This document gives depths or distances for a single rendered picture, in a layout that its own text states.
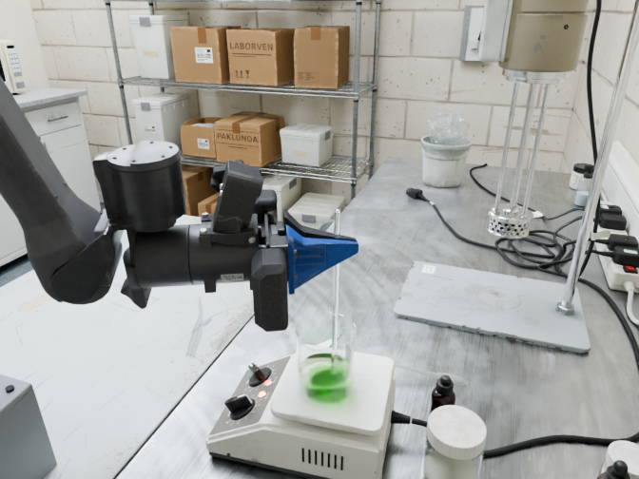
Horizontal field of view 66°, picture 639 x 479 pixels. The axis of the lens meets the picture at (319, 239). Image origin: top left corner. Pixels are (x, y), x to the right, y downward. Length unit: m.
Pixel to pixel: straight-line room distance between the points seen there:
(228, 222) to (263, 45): 2.33
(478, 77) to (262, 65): 1.12
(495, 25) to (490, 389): 0.49
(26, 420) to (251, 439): 0.23
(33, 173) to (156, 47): 2.68
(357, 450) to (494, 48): 0.54
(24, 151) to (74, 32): 3.51
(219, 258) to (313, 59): 2.23
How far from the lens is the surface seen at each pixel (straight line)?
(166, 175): 0.42
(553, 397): 0.76
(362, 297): 0.89
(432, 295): 0.90
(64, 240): 0.46
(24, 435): 0.63
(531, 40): 0.75
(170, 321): 0.86
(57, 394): 0.78
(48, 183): 0.45
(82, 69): 3.95
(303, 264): 0.46
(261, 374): 0.63
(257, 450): 0.59
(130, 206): 0.43
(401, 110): 2.91
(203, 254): 0.45
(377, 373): 0.59
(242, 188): 0.43
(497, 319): 0.86
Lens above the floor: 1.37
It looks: 25 degrees down
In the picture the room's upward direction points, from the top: straight up
